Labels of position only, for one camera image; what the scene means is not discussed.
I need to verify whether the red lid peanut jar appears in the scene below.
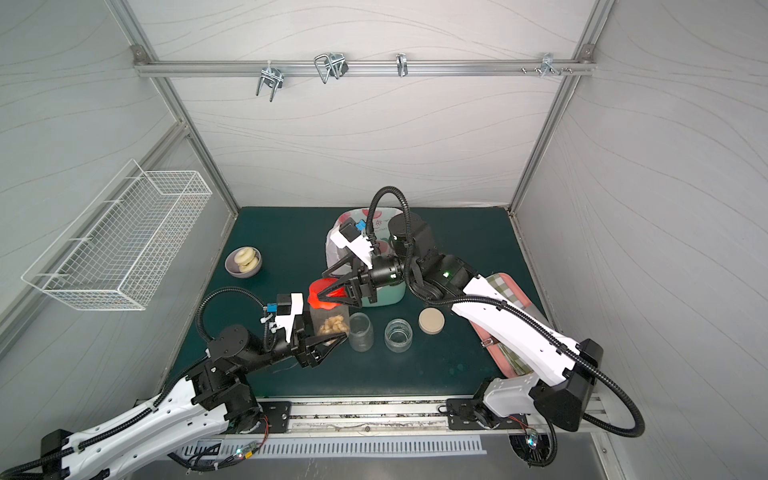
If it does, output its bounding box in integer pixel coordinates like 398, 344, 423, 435
348, 312, 374, 353
308, 278, 350, 336

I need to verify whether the beige lid glass peanut jar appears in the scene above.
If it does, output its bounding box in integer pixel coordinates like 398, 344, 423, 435
384, 319, 413, 353

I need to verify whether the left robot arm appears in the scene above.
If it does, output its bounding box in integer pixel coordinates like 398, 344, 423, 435
1, 287, 347, 479

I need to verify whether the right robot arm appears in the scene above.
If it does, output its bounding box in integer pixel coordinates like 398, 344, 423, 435
318, 186, 645, 438

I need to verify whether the grey bowl with buns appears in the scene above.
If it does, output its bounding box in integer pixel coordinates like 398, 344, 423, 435
224, 246, 263, 279

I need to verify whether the green checkered cloth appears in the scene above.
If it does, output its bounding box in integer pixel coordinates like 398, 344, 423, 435
485, 274, 529, 373

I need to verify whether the white vent strip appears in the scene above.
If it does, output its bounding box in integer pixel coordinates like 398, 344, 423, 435
179, 436, 488, 462

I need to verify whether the pink tray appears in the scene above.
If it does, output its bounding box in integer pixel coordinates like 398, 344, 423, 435
470, 272, 544, 378

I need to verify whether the metal hook clamp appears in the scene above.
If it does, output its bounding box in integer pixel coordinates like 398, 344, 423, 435
313, 52, 349, 84

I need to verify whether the metal u-bolt clamp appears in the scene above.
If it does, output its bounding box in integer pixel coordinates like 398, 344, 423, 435
256, 65, 284, 102

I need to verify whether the aluminium crossbar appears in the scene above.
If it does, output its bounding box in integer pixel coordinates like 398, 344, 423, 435
134, 57, 597, 78

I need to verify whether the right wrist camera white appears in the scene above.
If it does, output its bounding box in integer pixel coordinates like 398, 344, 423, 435
330, 218, 374, 268

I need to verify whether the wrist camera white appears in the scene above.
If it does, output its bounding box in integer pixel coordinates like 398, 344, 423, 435
261, 293, 304, 343
330, 218, 374, 268

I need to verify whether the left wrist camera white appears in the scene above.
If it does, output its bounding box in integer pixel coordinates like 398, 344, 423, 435
261, 293, 304, 343

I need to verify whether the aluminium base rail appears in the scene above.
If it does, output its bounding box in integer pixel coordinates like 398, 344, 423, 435
119, 392, 614, 442

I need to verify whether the white wire basket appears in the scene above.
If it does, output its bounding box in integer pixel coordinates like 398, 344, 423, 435
21, 159, 212, 312

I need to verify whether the small metal ring clamp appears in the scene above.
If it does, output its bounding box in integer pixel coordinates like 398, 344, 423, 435
395, 53, 408, 78

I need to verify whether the metal bracket clamp right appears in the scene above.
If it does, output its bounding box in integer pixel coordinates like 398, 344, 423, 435
520, 53, 573, 78

